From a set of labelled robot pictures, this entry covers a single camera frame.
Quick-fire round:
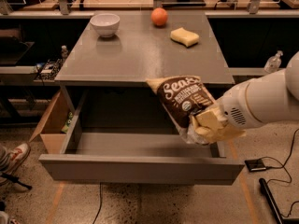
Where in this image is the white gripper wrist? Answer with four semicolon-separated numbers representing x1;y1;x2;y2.
191;83;263;143

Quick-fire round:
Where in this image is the brown chip bag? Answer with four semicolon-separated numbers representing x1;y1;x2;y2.
146;76;216;145

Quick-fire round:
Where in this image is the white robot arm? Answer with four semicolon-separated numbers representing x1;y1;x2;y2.
188;52;299;144

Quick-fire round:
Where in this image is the grey open drawer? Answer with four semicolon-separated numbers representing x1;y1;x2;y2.
39;89;244;185

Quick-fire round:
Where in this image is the green snack bag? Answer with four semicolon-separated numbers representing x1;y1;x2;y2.
61;112;73;133

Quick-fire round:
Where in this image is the small black device on floor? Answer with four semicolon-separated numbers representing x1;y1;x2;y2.
245;159;266;173

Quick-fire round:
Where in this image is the clear sanitizer bottle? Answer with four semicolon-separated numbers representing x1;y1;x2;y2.
264;50;283;73

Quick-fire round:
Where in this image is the yellow sponge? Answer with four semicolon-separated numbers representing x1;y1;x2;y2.
170;28;199;48

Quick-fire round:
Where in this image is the black pole on floor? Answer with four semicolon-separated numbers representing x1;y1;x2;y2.
259;178;284;224

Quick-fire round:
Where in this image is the orange fruit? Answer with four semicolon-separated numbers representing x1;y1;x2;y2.
151;7;168;26

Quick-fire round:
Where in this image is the white bowl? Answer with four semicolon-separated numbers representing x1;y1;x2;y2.
90;13;121;37

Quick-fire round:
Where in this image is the cardboard box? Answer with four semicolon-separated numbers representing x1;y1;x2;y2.
29;90;74;155

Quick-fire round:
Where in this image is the small plastic bottle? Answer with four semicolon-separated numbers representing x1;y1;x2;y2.
61;45;69;61

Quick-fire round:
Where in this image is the white red sneaker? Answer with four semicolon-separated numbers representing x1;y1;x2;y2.
0;143;31;175

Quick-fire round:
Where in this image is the black tripod leg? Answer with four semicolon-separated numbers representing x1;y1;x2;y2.
0;172;33;190

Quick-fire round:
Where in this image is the black cable on floor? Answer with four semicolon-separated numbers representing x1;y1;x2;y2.
260;128;299;219

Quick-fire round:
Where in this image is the black cable under drawer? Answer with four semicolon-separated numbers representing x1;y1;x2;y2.
92;183;104;224

